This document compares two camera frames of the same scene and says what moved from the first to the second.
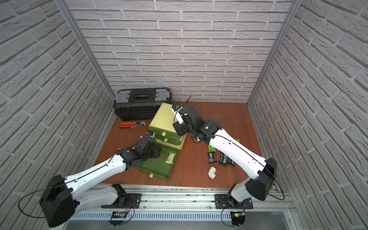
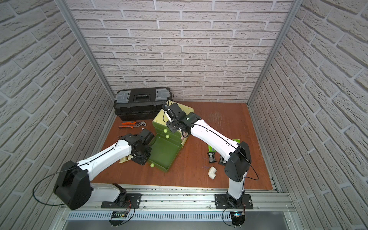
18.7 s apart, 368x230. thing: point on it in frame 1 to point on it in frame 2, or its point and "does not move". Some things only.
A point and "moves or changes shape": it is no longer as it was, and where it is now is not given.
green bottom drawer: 160,167 moves or changes shape
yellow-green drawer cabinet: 162,126 moves or changes shape
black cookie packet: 212,157 does not move
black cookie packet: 224,158 does not move
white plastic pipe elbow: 212,173 does not move
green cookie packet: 211,149 does not move
